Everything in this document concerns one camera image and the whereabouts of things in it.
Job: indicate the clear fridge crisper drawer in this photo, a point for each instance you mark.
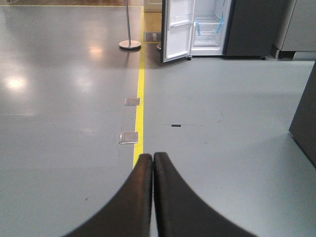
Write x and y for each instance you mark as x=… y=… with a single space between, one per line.
x=207 y=39

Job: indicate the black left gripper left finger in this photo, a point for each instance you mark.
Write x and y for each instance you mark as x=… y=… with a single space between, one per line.
x=128 y=213

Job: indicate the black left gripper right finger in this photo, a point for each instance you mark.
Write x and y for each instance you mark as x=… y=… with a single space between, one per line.
x=180 y=212

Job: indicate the metal stand with round base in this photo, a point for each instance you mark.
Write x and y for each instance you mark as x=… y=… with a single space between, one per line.
x=129 y=44

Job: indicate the open fridge door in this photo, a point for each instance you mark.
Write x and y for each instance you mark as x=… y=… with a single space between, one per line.
x=176 y=41

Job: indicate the clear lower door bin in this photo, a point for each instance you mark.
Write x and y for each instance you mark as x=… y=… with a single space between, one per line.
x=175 y=21

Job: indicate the metal floor socket plate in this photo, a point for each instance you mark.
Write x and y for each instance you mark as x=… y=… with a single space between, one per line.
x=128 y=138
x=132 y=101

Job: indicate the dark grey fridge body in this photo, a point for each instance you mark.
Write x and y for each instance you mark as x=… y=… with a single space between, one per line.
x=248 y=30

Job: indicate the grey appliance beside fridge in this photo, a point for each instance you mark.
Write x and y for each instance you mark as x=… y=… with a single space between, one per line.
x=295 y=37

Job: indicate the grey kitchen island counter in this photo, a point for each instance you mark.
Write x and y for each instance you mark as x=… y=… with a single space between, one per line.
x=303 y=126

